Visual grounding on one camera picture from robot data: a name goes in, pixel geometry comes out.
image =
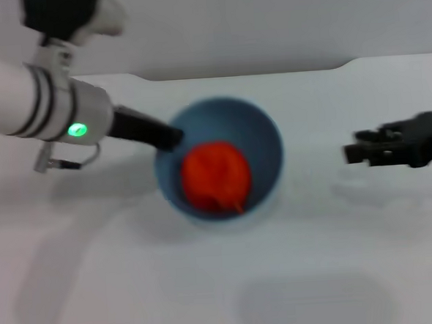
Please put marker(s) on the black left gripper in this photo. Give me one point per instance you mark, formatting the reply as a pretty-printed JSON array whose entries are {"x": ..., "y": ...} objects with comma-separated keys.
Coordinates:
[{"x": 133, "y": 126}]

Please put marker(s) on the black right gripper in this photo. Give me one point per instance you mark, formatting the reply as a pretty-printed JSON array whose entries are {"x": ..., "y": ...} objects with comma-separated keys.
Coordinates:
[{"x": 420, "y": 140}]

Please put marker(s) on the orange fruit with stem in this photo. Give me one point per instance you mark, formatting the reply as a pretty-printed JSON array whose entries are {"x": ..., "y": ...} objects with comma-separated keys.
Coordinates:
[{"x": 217, "y": 176}]

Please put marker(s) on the blue bowl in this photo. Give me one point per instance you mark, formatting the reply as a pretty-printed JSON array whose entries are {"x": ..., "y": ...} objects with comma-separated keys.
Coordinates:
[{"x": 262, "y": 144}]

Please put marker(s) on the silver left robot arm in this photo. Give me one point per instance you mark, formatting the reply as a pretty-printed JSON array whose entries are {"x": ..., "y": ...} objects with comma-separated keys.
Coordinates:
[{"x": 32, "y": 103}]

